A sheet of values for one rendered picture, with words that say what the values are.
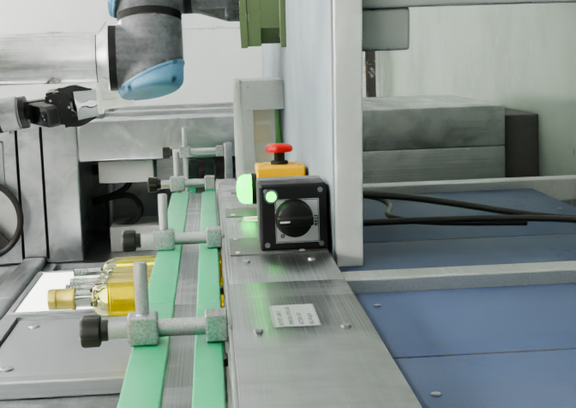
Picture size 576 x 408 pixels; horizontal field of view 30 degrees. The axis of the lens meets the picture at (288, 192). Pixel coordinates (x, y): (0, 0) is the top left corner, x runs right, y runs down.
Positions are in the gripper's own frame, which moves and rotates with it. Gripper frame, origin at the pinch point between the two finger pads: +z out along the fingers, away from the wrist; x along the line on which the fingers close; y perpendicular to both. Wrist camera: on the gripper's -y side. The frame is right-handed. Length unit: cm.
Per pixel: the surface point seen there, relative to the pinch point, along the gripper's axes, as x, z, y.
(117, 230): 43, -11, 53
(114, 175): 28, -8, 53
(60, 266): 47, -25, 38
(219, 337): 2, 22, -146
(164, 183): 11.2, 11.4, -40.4
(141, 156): 21.9, 0.4, 43.6
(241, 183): 3, 26, -83
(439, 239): 11, 50, -100
